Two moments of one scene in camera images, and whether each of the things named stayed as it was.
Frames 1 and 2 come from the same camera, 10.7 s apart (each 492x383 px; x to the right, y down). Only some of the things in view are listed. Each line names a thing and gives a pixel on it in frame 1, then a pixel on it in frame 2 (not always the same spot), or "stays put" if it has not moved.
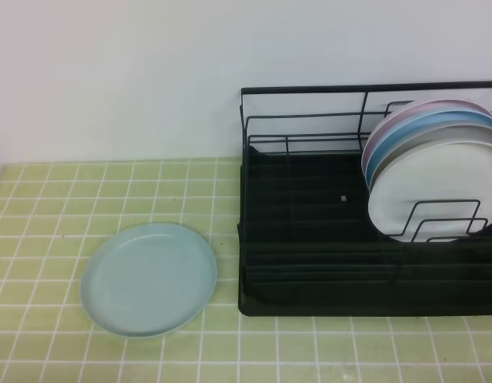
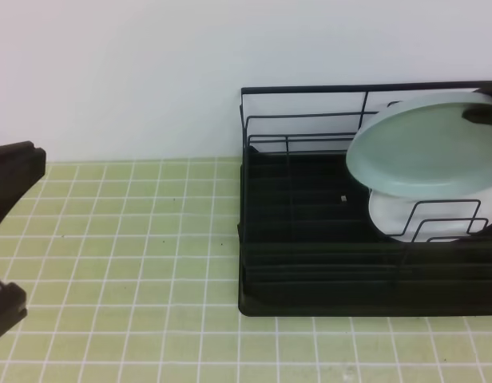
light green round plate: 148,280 → 422,147
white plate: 439,191 stays put
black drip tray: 308,246 stays put
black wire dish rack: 304,216 stays put
